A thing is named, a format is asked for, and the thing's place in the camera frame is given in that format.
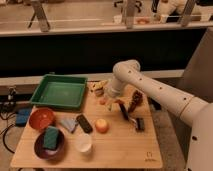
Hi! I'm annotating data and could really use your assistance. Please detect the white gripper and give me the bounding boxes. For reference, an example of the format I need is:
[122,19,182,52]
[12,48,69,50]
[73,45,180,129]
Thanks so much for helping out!
[91,78,124,111]

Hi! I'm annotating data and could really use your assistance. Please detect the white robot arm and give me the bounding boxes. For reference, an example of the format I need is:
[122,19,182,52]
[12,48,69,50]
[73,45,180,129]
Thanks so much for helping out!
[104,59,213,171]

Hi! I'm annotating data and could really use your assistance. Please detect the white paper cup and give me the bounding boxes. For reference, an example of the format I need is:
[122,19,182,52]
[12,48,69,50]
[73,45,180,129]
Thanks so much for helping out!
[75,134,92,155]

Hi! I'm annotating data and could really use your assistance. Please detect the yellow red apple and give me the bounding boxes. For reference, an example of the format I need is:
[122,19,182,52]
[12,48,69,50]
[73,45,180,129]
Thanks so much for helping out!
[95,119,109,133]

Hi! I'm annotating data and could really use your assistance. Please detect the brown chocolate bar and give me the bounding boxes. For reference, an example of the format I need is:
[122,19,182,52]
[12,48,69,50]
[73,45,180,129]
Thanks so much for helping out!
[128,90,143,113]

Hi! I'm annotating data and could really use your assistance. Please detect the black remote control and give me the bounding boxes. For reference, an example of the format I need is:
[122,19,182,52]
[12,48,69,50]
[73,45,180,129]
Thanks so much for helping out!
[76,114,93,133]

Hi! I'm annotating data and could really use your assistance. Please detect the wooden table board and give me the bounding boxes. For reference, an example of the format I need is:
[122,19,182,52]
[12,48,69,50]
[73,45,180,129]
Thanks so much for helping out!
[10,91,162,169]

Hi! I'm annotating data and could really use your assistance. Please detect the black brush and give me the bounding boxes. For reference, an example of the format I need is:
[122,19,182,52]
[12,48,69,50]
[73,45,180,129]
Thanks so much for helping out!
[130,118,145,132]

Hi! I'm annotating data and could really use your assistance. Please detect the grey blue cloth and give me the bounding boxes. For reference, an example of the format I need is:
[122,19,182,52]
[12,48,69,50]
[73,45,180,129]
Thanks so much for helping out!
[60,118,78,133]

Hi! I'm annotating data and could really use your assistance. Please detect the green plastic tray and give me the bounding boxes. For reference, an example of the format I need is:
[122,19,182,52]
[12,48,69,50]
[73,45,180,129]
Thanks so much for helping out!
[30,74,87,110]

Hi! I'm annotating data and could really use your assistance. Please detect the red bowl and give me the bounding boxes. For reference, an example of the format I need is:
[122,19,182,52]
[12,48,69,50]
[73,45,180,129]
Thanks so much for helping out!
[29,108,55,131]

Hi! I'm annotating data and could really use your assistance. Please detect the green sponge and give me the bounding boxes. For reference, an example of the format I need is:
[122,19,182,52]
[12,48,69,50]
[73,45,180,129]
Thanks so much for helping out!
[43,126,59,150]

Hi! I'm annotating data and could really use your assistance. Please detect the dark purple plate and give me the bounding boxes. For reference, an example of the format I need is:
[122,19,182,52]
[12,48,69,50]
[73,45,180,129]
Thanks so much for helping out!
[34,131,65,160]

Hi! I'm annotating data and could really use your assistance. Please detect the blue power box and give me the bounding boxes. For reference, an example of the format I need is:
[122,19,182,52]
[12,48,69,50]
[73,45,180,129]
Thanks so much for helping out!
[15,108,32,127]

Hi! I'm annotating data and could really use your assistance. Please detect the black handled knife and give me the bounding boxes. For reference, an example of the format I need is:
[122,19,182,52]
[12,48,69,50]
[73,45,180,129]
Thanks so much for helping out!
[119,104,129,120]

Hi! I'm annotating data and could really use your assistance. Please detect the black cables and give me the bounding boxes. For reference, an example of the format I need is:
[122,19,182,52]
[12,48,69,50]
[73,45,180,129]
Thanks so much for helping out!
[0,87,21,154]

